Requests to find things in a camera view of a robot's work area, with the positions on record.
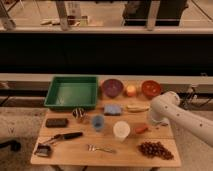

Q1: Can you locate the red chili pepper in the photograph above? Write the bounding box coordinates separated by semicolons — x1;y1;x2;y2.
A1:
135;124;149;134

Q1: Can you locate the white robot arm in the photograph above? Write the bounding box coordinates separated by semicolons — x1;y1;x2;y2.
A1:
149;91;213;147

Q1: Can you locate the purple bowl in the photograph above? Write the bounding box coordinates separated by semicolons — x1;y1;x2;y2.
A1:
101;79;124;98

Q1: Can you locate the red bowl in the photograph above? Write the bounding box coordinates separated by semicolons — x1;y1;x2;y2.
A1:
141;80;162;99

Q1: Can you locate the blue sponge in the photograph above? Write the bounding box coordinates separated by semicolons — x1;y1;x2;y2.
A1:
104;105;122;116

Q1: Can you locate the orange apple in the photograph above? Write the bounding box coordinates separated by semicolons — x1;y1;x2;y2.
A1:
125;85;137;97

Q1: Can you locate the yellow banana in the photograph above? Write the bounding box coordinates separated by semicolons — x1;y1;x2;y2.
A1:
126;105;149;113

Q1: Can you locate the blue plastic cup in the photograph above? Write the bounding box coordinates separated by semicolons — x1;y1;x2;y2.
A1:
91;115;104;131

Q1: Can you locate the striped ball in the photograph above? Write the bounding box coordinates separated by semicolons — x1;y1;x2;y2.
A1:
72;108;85;120

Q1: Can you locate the green plastic tray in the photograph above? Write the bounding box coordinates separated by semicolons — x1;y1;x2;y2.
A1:
44;76;98;110

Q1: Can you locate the white plastic cup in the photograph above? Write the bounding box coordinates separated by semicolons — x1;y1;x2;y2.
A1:
113;121;130;141

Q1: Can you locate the wooden table board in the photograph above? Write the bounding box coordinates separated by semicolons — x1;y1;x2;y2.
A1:
31;92;181;167

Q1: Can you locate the silver fork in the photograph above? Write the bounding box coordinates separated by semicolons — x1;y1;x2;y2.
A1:
88;144;116;153

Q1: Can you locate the black rectangular case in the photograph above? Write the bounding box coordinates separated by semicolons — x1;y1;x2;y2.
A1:
45;118;68;128

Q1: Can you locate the bunch of dark grapes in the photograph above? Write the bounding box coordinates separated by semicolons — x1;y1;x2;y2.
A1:
138;142;174;160

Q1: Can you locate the black handled knife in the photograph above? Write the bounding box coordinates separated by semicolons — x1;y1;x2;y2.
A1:
42;132;83;144

